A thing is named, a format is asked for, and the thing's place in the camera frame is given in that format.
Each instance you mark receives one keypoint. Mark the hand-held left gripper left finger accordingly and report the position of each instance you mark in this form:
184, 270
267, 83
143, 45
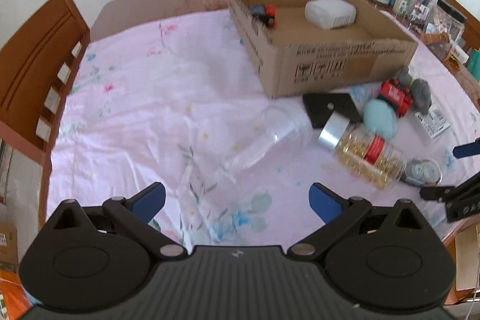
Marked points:
150, 198

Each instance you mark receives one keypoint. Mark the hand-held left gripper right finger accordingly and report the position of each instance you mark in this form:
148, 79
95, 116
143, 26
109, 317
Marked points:
324, 202

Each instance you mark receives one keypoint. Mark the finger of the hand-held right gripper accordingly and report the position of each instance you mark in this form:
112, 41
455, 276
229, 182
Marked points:
462, 151
437, 193

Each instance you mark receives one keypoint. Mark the white label card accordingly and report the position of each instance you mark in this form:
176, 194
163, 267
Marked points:
433, 122

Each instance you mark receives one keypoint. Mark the silver-lidded jar of gold pins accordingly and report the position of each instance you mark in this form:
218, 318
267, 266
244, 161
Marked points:
369, 155

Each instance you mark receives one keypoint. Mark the large grey toy figure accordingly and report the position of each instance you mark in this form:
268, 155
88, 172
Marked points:
422, 95

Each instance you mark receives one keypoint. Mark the red toy truck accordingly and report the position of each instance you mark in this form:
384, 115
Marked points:
393, 97

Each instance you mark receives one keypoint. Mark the clear plastic jar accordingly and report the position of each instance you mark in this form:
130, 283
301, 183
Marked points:
270, 132

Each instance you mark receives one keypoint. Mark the small grey toy figure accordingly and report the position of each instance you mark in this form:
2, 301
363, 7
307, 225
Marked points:
404, 75

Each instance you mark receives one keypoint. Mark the black square plate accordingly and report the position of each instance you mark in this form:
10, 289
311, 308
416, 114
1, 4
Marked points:
322, 106

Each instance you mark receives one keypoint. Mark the brown cardboard box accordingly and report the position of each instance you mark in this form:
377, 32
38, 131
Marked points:
318, 65

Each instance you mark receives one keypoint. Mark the teal round soft pad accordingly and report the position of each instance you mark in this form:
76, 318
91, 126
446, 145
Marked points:
380, 117

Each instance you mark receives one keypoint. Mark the teal box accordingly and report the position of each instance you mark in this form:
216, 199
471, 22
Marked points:
474, 63

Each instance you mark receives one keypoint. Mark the small white carton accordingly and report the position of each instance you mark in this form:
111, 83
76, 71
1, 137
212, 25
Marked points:
458, 53

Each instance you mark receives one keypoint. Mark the pink floral tablecloth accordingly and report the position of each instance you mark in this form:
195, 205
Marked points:
150, 95

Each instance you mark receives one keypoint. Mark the brown wooden chair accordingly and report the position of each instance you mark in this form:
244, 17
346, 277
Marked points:
470, 24
33, 54

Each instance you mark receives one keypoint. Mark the large clear black-lidded jar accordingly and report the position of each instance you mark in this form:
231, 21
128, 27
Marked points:
444, 22

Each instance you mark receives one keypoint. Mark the cardboard box on floor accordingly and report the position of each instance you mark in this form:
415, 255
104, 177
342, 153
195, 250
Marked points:
7, 247

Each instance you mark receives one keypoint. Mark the pen holder with pens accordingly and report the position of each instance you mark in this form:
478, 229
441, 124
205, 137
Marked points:
422, 1

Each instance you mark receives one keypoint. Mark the green lidded container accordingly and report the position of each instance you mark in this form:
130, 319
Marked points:
401, 3

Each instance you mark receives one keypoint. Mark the white plastic box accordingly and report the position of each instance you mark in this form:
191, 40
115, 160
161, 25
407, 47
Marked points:
330, 13

